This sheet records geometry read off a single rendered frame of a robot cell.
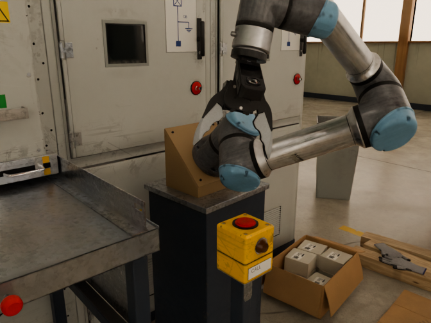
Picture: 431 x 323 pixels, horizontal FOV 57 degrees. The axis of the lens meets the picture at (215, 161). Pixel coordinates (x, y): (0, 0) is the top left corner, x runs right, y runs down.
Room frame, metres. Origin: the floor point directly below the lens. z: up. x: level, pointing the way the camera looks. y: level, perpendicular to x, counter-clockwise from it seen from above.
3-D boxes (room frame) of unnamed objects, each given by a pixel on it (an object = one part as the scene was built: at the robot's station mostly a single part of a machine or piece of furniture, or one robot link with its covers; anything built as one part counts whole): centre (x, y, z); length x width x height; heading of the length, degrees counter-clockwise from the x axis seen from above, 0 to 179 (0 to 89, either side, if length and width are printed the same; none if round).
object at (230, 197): (1.33, 0.03, 0.74); 0.32 x 0.32 x 0.02; 46
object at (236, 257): (0.68, -0.06, 0.85); 0.08 x 0.08 x 0.10; 42
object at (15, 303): (0.56, 0.34, 0.82); 0.04 x 0.03 x 0.03; 42
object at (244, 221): (0.68, -0.06, 0.90); 0.04 x 0.04 x 0.02
